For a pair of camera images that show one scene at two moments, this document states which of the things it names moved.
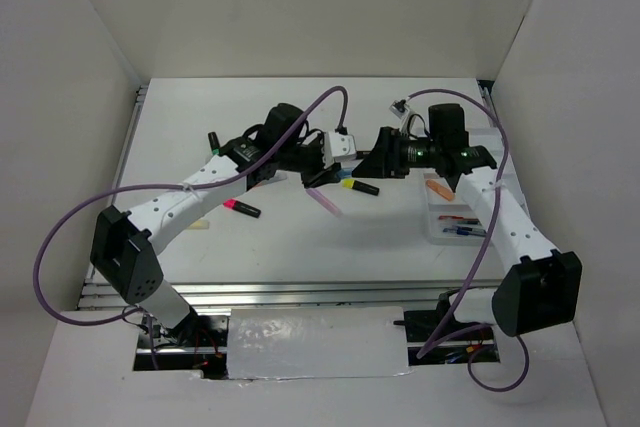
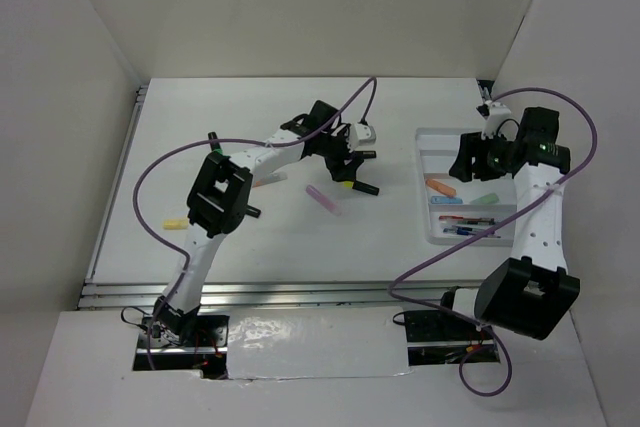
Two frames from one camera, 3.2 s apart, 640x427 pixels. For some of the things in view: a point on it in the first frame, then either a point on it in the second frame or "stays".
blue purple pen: (464, 231) stays
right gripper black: (382, 161) to (472, 145)
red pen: (453, 217) stays
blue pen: (464, 230) stays
